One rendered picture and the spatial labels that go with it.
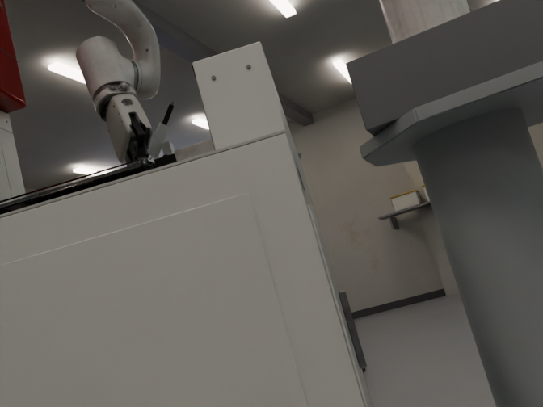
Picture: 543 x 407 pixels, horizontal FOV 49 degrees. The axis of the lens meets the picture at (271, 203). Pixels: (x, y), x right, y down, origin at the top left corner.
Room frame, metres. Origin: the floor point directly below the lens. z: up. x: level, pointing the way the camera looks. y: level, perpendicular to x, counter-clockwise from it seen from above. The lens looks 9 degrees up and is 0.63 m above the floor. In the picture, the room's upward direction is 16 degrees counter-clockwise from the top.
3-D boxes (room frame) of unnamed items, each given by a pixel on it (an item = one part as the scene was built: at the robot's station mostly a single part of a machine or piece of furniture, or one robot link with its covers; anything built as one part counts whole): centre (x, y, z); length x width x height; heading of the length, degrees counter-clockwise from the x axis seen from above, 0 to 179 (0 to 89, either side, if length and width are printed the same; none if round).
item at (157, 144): (1.34, 0.21, 1.03); 0.06 x 0.04 x 0.13; 86
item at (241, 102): (1.01, -0.02, 0.89); 0.55 x 0.09 x 0.14; 176
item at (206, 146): (0.94, 0.09, 0.89); 0.08 x 0.03 x 0.03; 86
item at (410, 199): (9.82, -2.16, 1.66); 0.45 x 0.37 x 0.25; 70
